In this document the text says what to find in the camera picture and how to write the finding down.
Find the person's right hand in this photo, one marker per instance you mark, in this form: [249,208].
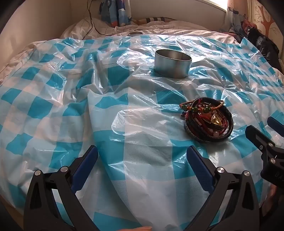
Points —
[270,197]

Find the blue checkered plastic sheet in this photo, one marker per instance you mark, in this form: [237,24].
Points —
[66,100]

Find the round metal tin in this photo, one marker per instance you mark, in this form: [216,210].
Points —
[172,66]

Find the window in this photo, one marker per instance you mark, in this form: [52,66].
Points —
[219,4]

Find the person's left hand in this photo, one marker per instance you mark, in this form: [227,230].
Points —
[135,229]

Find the blue cartoon curtain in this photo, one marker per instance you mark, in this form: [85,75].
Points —
[115,13]

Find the pile of clothes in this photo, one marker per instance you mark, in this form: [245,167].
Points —
[237,24]

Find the white quilt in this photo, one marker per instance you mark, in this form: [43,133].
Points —
[155,27]

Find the headboard with tree decal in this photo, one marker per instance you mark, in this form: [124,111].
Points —
[266,15]

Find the striped pillow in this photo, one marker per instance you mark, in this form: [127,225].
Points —
[155,19]

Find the black plastic bag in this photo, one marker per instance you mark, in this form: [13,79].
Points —
[261,46]

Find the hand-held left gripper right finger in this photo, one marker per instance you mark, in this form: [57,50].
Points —
[199,166]

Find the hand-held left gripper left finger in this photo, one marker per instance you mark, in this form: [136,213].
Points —
[88,160]

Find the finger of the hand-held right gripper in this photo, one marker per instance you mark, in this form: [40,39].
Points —
[276,124]
[257,138]

